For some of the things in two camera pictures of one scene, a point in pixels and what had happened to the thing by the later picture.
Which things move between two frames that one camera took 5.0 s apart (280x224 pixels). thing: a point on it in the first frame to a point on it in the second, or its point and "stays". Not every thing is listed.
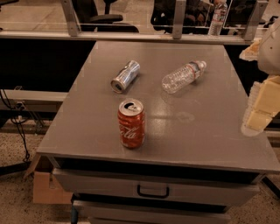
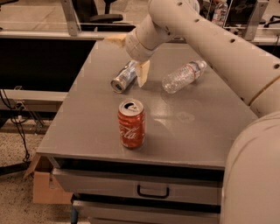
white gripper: (269, 53) to (133, 47)
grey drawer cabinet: (150, 132) stays
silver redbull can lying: (127, 75) stays
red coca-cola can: (131, 123) stays
